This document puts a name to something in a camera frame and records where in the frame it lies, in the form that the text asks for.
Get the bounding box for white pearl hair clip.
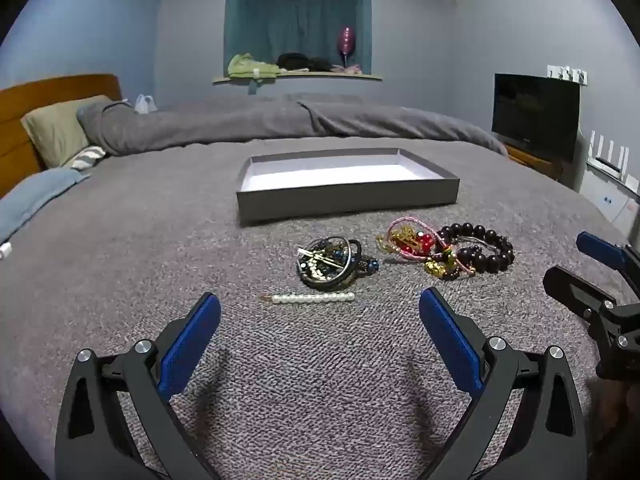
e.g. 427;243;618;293
258;291;356;305

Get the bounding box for grey bed cover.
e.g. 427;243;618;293
0;137;640;480

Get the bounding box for black cloth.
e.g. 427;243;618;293
276;52;335;73

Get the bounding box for teal curtain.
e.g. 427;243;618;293
226;0;373;78

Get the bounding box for blue beaded bracelet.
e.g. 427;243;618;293
300;242;379;281

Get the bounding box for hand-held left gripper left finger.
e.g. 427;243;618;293
54;291;222;480

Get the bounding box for white wall hooks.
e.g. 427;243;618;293
546;64;588;84

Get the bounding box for window sill shelf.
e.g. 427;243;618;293
212;72;383;83

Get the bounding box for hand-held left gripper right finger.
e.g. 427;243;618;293
419;287;587;480

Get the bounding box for striped pillow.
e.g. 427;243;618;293
64;146;108;171

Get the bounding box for grey duvet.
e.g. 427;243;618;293
76;94;508;157

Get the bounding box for wooden television stand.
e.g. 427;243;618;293
502;142;566;181

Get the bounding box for white cardboard box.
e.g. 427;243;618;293
580;165;640;236

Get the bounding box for red bead bracelet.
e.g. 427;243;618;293
400;232;441;256

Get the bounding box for blue blanket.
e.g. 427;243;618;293
0;167;91;246

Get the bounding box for wooden headboard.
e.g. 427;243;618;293
0;74;122;198

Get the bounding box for green cloth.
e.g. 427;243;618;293
228;53;281;79

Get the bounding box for gold charm cord bracelet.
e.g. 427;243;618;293
424;255;458;277

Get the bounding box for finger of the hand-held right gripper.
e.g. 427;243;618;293
543;265;640;381
576;231;640;273

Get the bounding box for dark wooden bead bracelet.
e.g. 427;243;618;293
436;222;516;281

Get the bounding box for pink cord bracelet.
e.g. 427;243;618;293
376;216;476;276

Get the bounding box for black cord bracelet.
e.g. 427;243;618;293
297;236;363;291

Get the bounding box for grey shallow box tray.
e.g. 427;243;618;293
236;147;460;226

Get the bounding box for black television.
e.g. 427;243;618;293
491;73;581;163

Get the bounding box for olive pillow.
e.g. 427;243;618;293
21;95;113;170

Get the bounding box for white router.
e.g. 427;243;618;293
587;130;632;176

